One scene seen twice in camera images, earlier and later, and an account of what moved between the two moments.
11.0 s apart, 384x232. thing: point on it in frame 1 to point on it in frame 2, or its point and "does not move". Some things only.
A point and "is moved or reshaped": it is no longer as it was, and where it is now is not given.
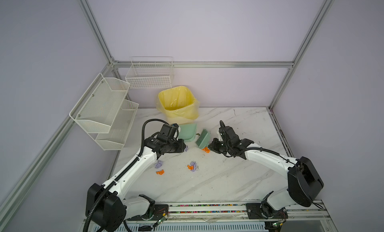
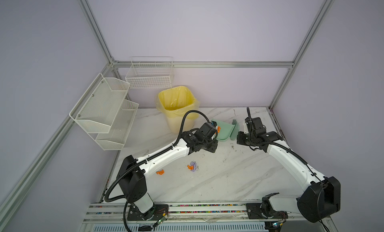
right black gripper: [213, 147] to [239, 138]
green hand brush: [203, 139] is moved or reshaped
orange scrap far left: [160, 172] does not move
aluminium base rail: [306, 216] does not move
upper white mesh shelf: [99, 105] does not move
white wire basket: [150, 72] does not move
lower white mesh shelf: [115, 139] does not move
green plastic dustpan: [187, 132] is moved or reshaped
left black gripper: [180, 147] to [212, 148]
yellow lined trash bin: [178, 104] does not move
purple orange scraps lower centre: [192, 166] does not move
